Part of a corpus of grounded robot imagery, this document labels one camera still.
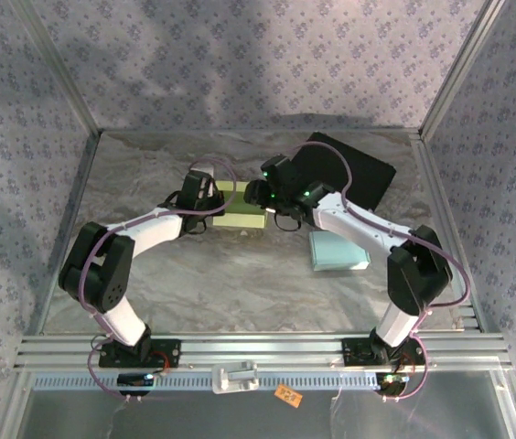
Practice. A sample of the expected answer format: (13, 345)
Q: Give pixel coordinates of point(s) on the pale green paper box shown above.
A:
(239, 219)

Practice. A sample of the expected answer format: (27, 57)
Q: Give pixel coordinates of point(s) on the light blue paper box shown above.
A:
(336, 256)

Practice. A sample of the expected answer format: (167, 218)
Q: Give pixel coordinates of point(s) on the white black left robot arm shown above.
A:
(148, 228)

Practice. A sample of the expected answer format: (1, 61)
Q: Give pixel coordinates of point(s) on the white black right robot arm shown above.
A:
(358, 224)

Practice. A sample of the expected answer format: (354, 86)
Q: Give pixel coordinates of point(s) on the small black controller box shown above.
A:
(390, 384)
(132, 380)

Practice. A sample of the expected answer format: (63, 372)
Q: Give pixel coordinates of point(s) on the black hard case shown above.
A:
(368, 174)

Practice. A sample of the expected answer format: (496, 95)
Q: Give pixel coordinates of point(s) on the orange sticker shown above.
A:
(287, 395)

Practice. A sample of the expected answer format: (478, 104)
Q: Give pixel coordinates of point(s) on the grey metal sheet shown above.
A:
(239, 420)

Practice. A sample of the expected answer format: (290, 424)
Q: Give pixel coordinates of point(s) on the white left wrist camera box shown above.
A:
(207, 173)

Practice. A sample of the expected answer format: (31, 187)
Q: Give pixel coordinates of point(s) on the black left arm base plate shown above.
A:
(171, 354)

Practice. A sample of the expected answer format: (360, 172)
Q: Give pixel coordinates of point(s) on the aluminium mounting rail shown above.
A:
(262, 350)

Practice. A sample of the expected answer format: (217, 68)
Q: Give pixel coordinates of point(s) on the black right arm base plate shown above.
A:
(358, 352)

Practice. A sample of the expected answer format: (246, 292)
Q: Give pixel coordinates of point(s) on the white plastic bracket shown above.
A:
(235, 377)

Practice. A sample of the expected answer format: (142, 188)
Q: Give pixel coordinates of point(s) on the aluminium frame post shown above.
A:
(464, 64)
(59, 68)

